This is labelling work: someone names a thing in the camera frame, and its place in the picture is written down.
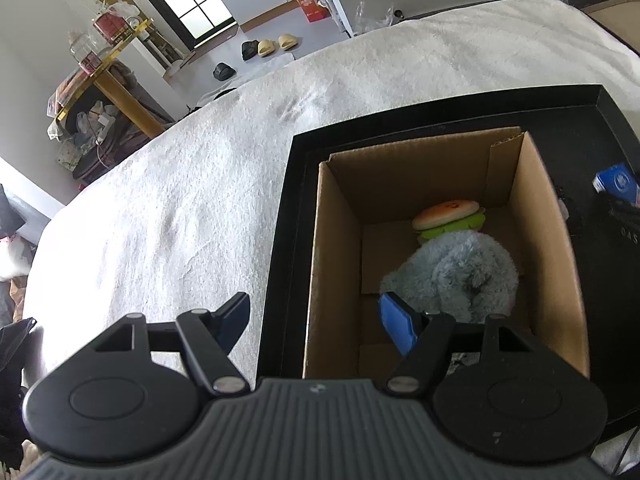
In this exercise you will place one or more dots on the burger plush toy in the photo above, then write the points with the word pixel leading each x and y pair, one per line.
pixel 447 215

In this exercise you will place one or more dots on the orange cardboard box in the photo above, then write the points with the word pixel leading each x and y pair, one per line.
pixel 312 5

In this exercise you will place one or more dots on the red jar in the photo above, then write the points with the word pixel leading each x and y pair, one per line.
pixel 110 27

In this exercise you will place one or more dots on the black tray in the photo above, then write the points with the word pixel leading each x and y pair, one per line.
pixel 290 210

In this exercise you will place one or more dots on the clear glass jar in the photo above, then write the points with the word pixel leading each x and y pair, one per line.
pixel 82 50

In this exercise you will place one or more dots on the clear plastic bag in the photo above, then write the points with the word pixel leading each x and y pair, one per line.
pixel 375 17

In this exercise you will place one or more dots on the yellow wooden table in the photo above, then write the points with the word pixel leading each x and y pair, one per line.
pixel 127 95

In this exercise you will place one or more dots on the brown cardboard box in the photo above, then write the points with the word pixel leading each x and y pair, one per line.
pixel 617 20
pixel 340 260

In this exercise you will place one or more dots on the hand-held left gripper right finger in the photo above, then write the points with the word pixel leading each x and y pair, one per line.
pixel 397 322

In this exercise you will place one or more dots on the pile of bags under table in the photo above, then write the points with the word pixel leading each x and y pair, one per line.
pixel 85 135

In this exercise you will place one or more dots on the blue tissue packet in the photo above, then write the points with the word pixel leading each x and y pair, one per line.
pixel 620 182

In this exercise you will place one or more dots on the black framed window door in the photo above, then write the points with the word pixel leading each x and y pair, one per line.
pixel 190 5

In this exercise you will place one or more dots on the flat brown cardboard box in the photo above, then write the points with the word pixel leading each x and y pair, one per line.
pixel 617 20

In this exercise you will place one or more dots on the black slipper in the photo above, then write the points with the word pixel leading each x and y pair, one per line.
pixel 223 71
pixel 248 50

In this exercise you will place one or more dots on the grey fluffy plush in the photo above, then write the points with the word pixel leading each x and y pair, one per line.
pixel 450 275

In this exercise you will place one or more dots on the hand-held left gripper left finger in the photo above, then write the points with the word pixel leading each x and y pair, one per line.
pixel 232 315

